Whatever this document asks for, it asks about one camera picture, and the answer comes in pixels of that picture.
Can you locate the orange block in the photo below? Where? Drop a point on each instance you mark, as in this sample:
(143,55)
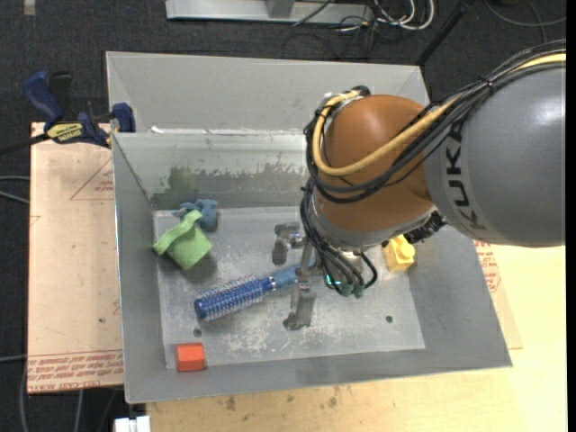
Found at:
(190,357)

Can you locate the yellow toy brick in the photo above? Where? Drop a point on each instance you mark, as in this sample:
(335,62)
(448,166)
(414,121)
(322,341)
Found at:
(398,254)

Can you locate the grey metal bin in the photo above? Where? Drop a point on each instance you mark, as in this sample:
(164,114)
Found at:
(252,331)

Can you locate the light green cup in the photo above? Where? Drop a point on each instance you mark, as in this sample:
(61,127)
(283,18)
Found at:
(186,245)

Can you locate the brown cardboard board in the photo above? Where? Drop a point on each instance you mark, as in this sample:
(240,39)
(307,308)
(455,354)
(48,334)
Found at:
(72,263)

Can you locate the blue-grey toy animal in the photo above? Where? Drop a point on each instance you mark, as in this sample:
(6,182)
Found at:
(208,216)

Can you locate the blue hairbrush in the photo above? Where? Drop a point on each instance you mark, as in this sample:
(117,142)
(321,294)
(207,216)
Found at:
(234,296)

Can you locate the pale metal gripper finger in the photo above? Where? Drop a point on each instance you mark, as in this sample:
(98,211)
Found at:
(280,248)
(302,306)

